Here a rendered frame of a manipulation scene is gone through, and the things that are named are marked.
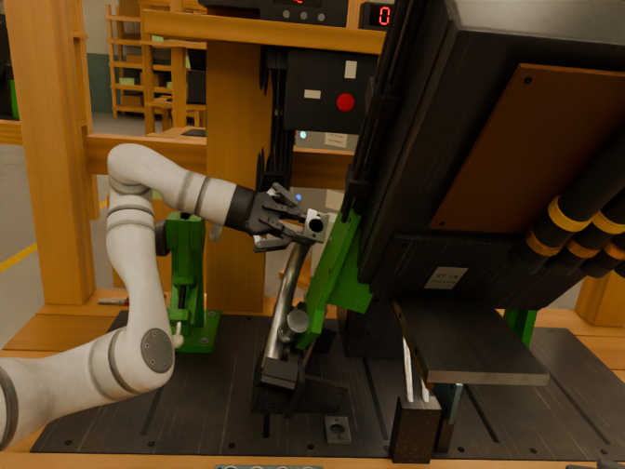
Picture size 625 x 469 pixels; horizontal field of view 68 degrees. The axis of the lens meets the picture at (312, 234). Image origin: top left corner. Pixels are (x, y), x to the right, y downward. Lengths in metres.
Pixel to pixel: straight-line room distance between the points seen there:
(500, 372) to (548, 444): 0.32
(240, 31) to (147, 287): 0.48
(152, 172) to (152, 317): 0.24
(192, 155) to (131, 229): 0.46
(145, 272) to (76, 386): 0.17
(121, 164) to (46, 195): 0.42
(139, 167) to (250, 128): 0.33
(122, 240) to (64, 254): 0.51
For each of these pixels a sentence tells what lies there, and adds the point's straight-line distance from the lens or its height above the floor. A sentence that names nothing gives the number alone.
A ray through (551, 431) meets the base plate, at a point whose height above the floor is 0.90.
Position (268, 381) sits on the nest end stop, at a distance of 0.82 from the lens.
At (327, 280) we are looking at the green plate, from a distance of 0.73.
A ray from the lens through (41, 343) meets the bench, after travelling 1.15.
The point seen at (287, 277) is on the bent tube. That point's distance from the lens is 0.89.
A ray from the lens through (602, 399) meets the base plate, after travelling 1.13.
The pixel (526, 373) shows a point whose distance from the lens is 0.68.
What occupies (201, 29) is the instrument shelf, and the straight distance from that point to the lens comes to 0.92.
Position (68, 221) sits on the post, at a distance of 1.19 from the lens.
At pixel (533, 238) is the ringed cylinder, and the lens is 0.61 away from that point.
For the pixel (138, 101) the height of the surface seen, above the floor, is 0.37.
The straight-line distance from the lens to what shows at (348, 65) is 0.93.
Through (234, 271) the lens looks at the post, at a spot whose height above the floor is 0.99.
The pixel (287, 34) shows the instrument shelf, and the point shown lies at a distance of 0.90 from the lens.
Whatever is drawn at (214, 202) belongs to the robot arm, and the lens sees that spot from 0.78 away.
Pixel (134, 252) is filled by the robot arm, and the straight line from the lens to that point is 0.71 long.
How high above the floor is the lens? 1.48
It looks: 20 degrees down
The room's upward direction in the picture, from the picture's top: 5 degrees clockwise
